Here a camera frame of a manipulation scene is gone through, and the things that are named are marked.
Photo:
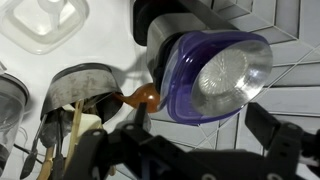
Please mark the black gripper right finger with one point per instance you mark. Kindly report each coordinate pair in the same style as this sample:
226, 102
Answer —
261, 124

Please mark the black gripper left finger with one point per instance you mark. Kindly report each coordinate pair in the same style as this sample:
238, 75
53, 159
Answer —
141, 114

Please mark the clear container with purple lid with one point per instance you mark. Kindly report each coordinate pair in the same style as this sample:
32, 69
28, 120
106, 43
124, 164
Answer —
220, 76

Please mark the grey metal utensil holder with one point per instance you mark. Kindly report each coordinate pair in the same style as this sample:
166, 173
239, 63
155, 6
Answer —
80, 86

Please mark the light wooden spoon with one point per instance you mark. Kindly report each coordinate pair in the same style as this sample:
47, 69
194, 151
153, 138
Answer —
74, 133

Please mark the black spatula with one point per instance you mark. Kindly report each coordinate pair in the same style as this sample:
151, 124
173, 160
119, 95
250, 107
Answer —
30, 158

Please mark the clear glass jar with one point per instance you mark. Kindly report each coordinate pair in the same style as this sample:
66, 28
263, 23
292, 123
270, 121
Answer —
10, 106

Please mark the clear plastic food container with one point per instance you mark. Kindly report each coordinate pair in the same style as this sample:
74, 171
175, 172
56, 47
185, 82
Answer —
43, 25

